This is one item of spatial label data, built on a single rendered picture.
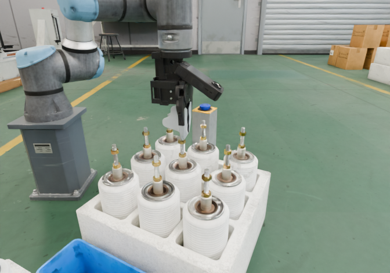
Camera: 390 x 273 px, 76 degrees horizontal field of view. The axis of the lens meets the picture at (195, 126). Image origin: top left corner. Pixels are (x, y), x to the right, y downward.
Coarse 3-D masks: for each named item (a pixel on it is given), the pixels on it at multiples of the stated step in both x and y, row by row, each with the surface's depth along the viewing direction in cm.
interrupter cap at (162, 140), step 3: (165, 135) 83; (174, 135) 83; (159, 138) 81; (162, 138) 81; (165, 138) 82; (174, 138) 82; (177, 138) 81; (159, 141) 79; (162, 141) 79; (165, 141) 80; (174, 141) 80; (177, 141) 79; (162, 144) 77; (165, 144) 77; (168, 144) 77; (171, 144) 77; (174, 144) 77; (177, 144) 78
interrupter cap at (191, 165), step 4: (176, 160) 68; (188, 160) 68; (192, 160) 68; (172, 164) 66; (176, 164) 66; (188, 164) 66; (192, 164) 66; (196, 164) 66; (172, 168) 64; (176, 168) 64; (180, 168) 65; (184, 168) 65; (188, 168) 64; (192, 168) 64; (172, 172) 63; (176, 172) 62; (180, 172) 62; (184, 172) 62; (188, 172) 62
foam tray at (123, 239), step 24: (264, 192) 70; (96, 216) 59; (240, 216) 59; (264, 216) 80; (96, 240) 61; (120, 240) 56; (144, 240) 52; (168, 240) 52; (240, 240) 52; (144, 264) 55; (168, 264) 51; (192, 264) 47; (216, 264) 47; (240, 264) 55
